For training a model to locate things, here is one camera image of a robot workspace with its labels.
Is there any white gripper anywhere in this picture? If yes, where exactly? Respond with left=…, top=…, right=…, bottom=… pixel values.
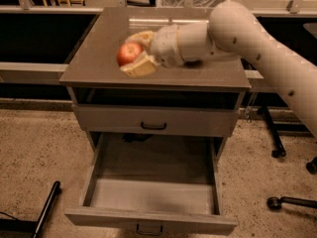
left=120, top=25, right=184, bottom=77

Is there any red orange apple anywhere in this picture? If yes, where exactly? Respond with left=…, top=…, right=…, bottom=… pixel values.
left=117, top=42, right=144, bottom=66

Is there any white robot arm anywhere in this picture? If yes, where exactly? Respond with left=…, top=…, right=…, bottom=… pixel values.
left=117, top=1, right=317, bottom=136

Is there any closed grey upper drawer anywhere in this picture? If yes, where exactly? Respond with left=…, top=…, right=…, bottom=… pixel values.
left=72, top=104, right=238, bottom=137

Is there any grey drawer cabinet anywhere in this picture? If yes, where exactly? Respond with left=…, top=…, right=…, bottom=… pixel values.
left=60, top=7, right=250, bottom=151

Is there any open grey middle drawer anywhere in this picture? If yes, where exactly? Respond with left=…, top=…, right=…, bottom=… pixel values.
left=65, top=133, right=237, bottom=236

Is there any black chair leg left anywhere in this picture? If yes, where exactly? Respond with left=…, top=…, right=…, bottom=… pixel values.
left=31, top=180, right=61, bottom=238

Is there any black stand leg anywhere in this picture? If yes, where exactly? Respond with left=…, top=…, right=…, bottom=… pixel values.
left=260, top=105, right=286, bottom=159

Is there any black caster leg right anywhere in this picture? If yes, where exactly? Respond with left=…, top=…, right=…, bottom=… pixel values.
left=266, top=196, right=317, bottom=210

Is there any black caster far right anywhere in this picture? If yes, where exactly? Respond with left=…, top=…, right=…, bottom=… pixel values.
left=306, top=157, right=317, bottom=175

